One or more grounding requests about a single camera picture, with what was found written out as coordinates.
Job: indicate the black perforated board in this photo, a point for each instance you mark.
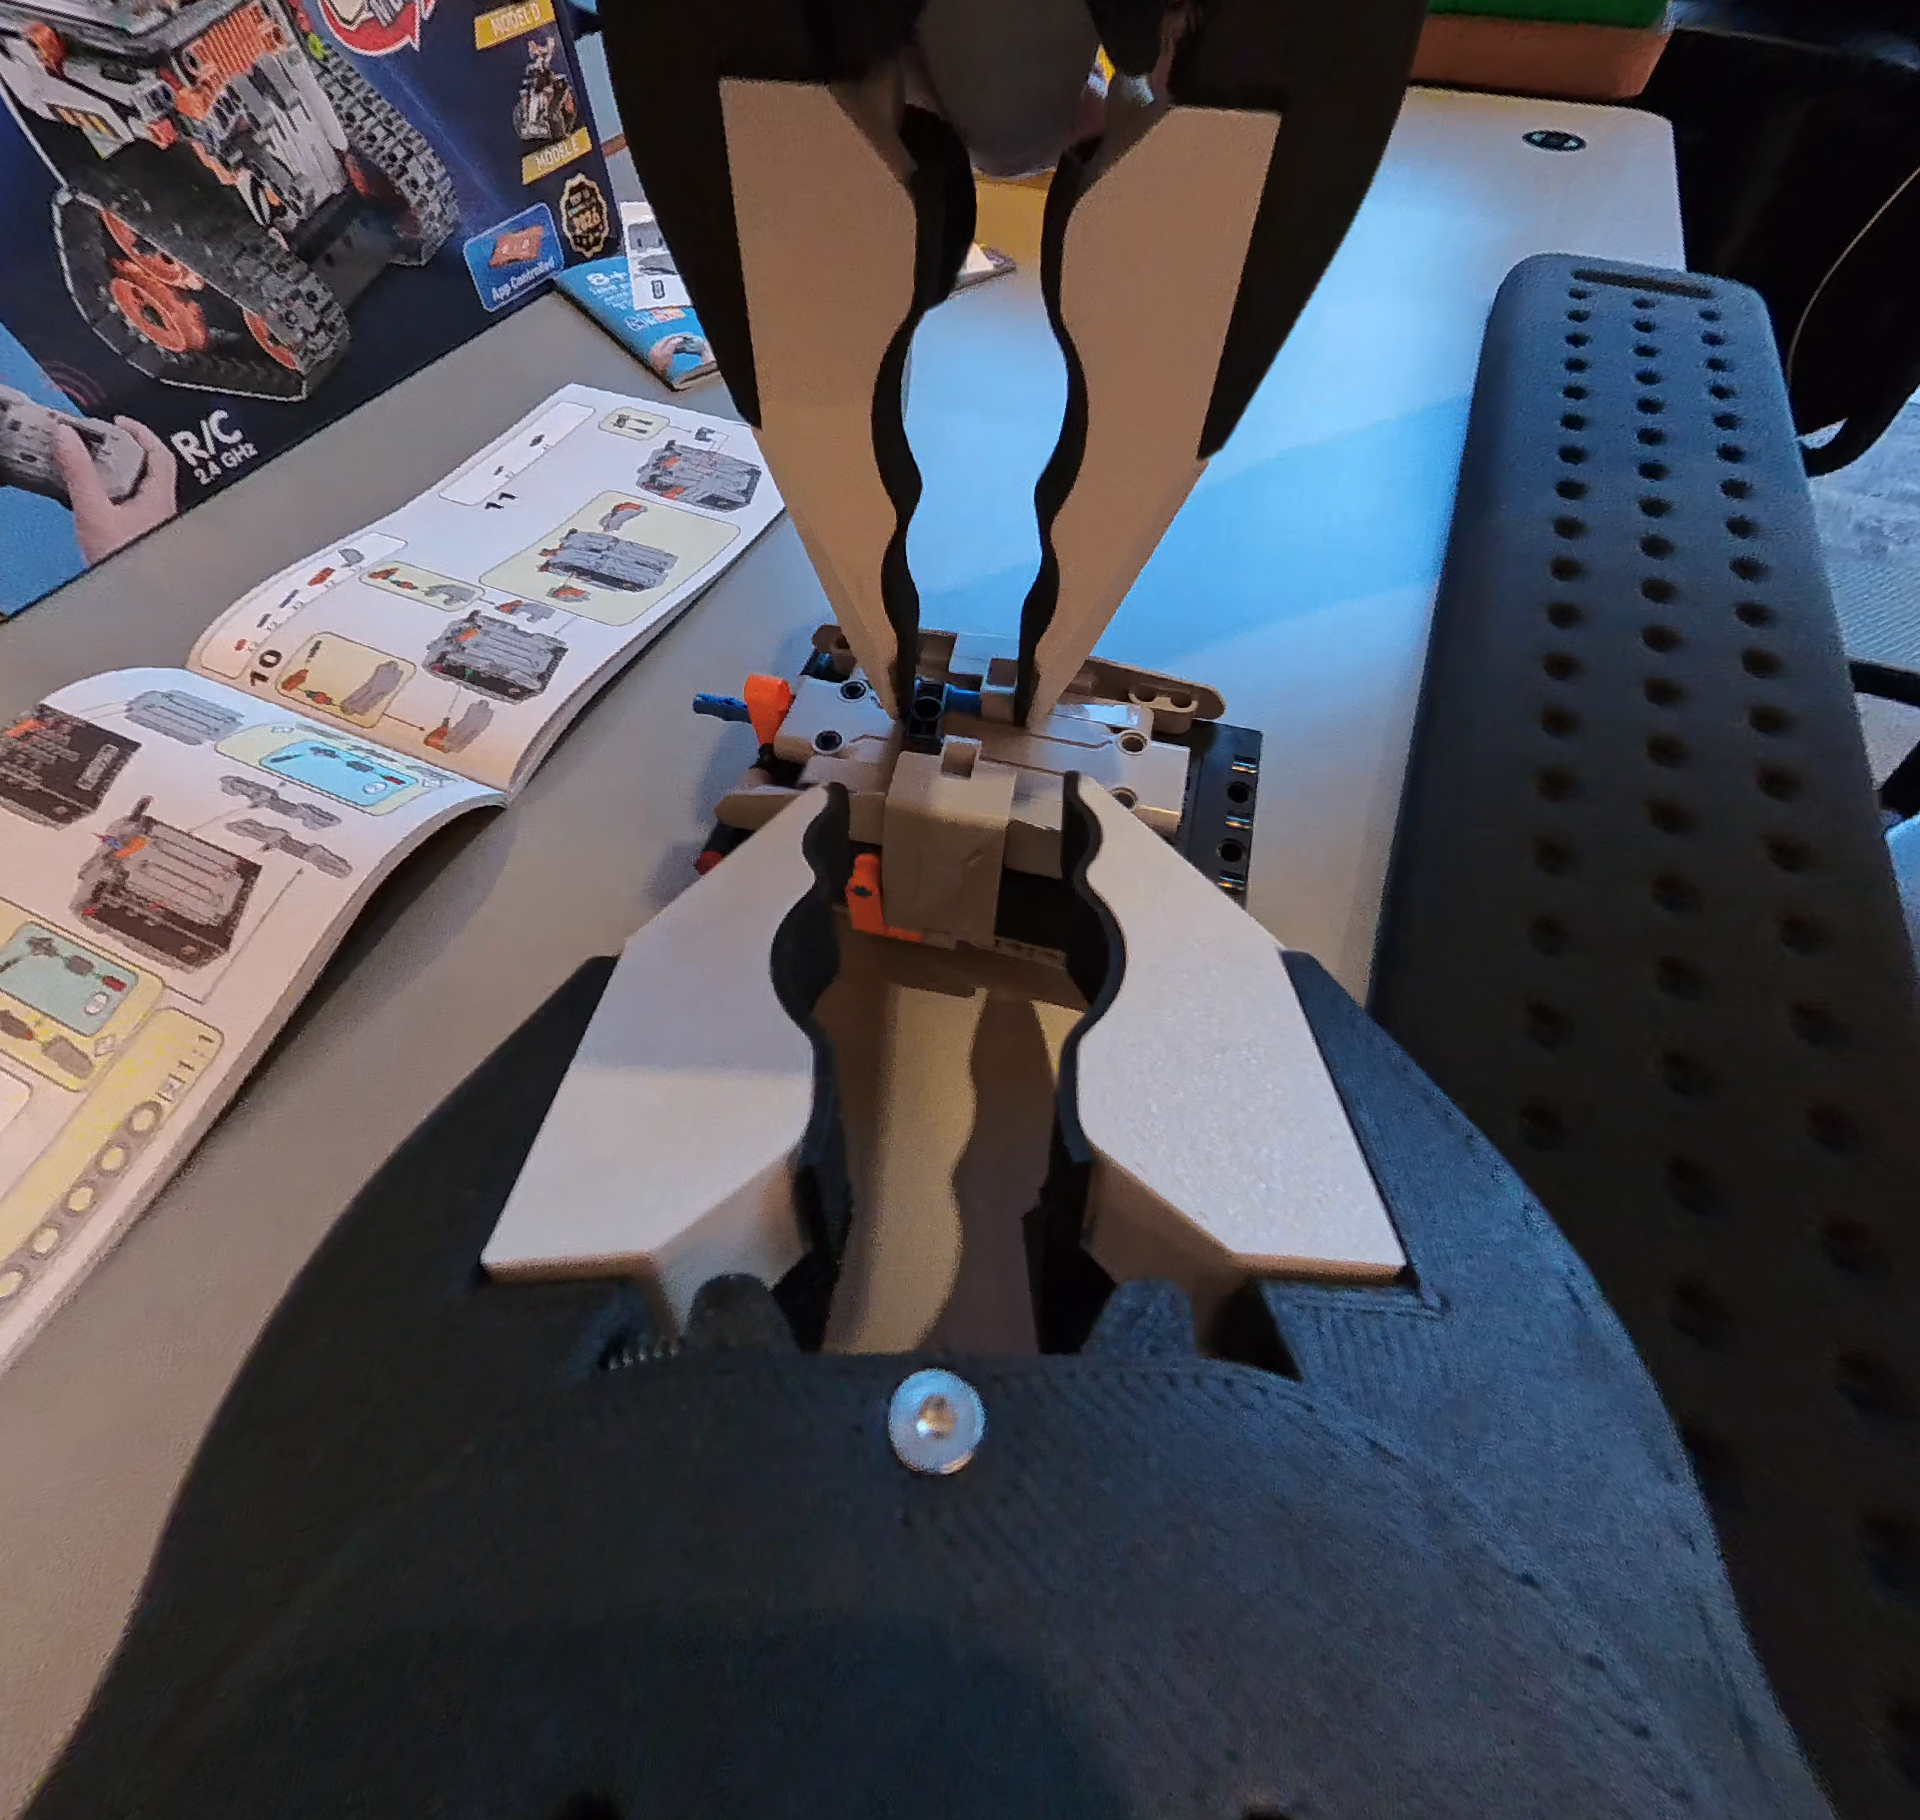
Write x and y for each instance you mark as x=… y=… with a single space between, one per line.
x=1651 y=799

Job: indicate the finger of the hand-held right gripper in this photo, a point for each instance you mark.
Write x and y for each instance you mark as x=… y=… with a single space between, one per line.
x=1155 y=320
x=819 y=320

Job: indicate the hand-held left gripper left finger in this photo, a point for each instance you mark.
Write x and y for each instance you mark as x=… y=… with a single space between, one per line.
x=675 y=1100

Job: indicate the small blue booklet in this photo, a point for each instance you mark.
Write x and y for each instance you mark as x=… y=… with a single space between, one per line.
x=675 y=350

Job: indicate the blue robot kit box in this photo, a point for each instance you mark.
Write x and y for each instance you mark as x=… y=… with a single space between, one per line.
x=225 y=199

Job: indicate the white sticker sheet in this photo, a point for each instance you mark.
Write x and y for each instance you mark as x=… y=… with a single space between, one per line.
x=653 y=252

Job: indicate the grey building block robot model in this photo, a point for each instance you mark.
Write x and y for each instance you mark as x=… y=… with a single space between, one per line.
x=945 y=831

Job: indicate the small black blue connector piece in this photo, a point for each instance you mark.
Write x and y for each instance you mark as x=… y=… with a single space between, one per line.
x=924 y=713

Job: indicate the grey desk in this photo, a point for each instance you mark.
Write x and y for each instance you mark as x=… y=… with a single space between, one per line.
x=1322 y=499

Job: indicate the open instruction manual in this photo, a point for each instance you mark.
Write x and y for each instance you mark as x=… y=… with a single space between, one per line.
x=301 y=799

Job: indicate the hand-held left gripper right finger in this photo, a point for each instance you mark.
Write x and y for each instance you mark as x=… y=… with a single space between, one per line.
x=1232 y=1100

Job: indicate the green bin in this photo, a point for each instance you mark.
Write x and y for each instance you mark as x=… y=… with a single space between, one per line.
x=1546 y=57

